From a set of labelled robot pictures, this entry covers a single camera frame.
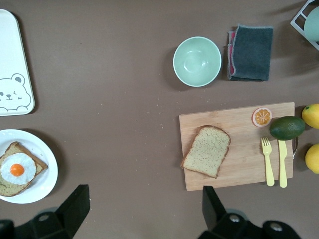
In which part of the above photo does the yellow plastic knife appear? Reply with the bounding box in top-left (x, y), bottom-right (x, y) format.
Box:
top-left (278, 139), bottom-right (288, 188)

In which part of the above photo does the green bowl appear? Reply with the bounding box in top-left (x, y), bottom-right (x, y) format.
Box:
top-left (173, 36), bottom-right (222, 88)

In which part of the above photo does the fried egg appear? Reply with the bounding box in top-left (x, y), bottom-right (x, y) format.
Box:
top-left (0, 152), bottom-right (37, 185)

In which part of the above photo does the white round plate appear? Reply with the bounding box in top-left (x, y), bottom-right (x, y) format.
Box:
top-left (0, 129), bottom-right (58, 204)

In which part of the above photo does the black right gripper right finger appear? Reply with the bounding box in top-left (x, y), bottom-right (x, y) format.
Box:
top-left (199, 186), bottom-right (302, 239)

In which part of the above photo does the yellow plastic fork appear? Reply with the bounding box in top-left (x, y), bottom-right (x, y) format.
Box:
top-left (260, 136), bottom-right (275, 187)

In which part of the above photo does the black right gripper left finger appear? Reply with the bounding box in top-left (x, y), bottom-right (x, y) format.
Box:
top-left (0, 184), bottom-right (90, 239)

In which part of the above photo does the grey folded cloth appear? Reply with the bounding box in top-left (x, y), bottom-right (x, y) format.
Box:
top-left (227, 23), bottom-right (274, 82)

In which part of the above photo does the yellow lemon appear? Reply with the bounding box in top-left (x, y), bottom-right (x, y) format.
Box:
top-left (302, 103), bottom-right (319, 129)
top-left (305, 143), bottom-right (319, 174)

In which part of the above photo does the orange slice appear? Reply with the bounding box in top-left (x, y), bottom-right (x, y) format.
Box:
top-left (251, 107), bottom-right (273, 128)

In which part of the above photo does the white wire rack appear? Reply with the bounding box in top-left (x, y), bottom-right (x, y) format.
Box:
top-left (290, 0), bottom-right (319, 52)

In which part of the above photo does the plain bread slice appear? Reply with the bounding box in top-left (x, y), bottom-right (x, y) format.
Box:
top-left (180, 125), bottom-right (231, 179)

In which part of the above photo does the green avocado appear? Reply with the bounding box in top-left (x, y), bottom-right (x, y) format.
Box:
top-left (269, 116), bottom-right (306, 141)

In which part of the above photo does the wooden cutting board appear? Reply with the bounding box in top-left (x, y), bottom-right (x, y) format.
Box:
top-left (179, 101), bottom-right (299, 192)

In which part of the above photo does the cream bear print tray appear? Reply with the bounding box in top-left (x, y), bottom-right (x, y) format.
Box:
top-left (0, 9), bottom-right (35, 117)

